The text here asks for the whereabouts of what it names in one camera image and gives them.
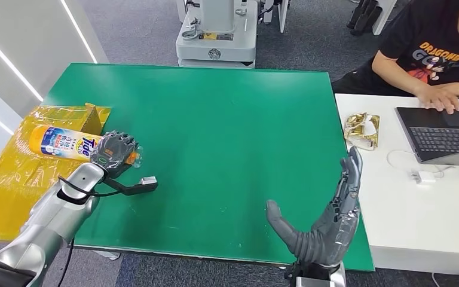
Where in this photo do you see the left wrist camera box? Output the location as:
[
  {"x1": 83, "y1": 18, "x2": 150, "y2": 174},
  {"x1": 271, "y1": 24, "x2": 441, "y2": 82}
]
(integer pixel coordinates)
[{"x1": 105, "y1": 176, "x2": 159, "y2": 197}]

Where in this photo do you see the thin white cable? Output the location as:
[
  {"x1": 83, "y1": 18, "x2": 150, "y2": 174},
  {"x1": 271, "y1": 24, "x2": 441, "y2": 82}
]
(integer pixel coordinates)
[{"x1": 386, "y1": 149, "x2": 456, "y2": 179}]

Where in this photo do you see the person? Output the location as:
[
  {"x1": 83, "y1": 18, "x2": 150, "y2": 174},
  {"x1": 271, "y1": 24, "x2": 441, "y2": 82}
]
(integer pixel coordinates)
[{"x1": 331, "y1": 0, "x2": 459, "y2": 115}]

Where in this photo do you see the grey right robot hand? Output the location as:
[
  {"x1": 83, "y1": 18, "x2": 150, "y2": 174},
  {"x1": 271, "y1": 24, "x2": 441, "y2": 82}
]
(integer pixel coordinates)
[{"x1": 265, "y1": 146, "x2": 363, "y2": 268}]

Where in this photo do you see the white furniture leg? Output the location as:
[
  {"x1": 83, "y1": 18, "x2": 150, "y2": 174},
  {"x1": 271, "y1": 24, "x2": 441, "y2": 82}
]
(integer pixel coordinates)
[{"x1": 263, "y1": 0, "x2": 292, "y2": 35}]

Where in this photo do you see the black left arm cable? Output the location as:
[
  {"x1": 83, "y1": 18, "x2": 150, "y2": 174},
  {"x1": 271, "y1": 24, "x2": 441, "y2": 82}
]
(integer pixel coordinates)
[{"x1": 57, "y1": 176, "x2": 121, "y2": 287}]

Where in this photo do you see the black chair base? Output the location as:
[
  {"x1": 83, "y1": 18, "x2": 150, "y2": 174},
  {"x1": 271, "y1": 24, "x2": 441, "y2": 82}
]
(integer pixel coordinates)
[{"x1": 346, "y1": 0, "x2": 384, "y2": 37}]

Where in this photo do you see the orange detergent bottle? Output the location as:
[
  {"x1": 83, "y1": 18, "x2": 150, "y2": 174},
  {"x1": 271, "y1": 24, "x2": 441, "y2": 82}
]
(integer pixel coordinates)
[{"x1": 28, "y1": 124, "x2": 143, "y2": 169}]

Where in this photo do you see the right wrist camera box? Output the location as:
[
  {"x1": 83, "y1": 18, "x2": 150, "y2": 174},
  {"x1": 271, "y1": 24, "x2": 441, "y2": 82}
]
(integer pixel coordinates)
[{"x1": 295, "y1": 276, "x2": 333, "y2": 287}]

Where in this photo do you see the dark grey laptop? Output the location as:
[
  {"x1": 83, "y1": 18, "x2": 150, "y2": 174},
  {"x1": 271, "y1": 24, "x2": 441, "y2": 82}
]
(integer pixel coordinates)
[{"x1": 394, "y1": 106, "x2": 459, "y2": 165}]

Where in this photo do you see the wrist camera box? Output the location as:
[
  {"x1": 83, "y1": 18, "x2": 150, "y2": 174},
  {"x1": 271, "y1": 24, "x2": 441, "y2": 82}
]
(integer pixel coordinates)
[
  {"x1": 105, "y1": 176, "x2": 159, "y2": 197},
  {"x1": 295, "y1": 276, "x2": 333, "y2": 287}
]

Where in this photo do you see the white charger adapter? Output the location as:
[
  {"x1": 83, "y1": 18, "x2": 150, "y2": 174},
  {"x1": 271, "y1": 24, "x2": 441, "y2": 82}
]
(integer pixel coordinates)
[{"x1": 410, "y1": 170, "x2": 436, "y2": 185}]

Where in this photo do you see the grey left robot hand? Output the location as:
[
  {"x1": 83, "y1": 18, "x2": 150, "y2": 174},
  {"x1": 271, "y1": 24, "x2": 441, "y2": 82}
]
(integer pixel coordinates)
[{"x1": 90, "y1": 130, "x2": 139, "y2": 179}]

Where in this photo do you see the crumpled gold wrapper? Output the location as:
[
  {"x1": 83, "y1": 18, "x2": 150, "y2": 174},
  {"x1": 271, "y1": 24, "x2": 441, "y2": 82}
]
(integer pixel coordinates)
[{"x1": 343, "y1": 112, "x2": 381, "y2": 151}]

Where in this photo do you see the yellow film-wrapped cardboard box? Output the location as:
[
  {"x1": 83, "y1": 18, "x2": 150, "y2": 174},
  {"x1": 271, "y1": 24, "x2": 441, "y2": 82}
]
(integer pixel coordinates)
[{"x1": 0, "y1": 103, "x2": 112, "y2": 242}]

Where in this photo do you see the person's hand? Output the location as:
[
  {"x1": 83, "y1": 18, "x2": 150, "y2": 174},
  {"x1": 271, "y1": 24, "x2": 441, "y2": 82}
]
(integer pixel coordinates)
[{"x1": 415, "y1": 84, "x2": 459, "y2": 115}]

